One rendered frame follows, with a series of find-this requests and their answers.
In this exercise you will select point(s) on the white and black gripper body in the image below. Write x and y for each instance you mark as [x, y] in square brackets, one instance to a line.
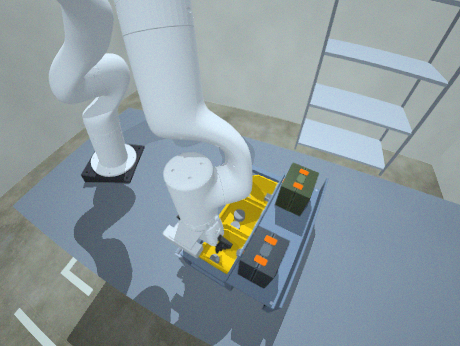
[211, 234]

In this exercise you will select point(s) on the olive green case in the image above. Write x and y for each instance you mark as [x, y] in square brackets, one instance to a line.
[296, 189]

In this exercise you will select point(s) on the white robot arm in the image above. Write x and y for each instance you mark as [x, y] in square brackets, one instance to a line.
[160, 41]

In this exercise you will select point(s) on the yellow open-front bin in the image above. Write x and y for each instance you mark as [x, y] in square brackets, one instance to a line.
[252, 214]
[260, 187]
[228, 256]

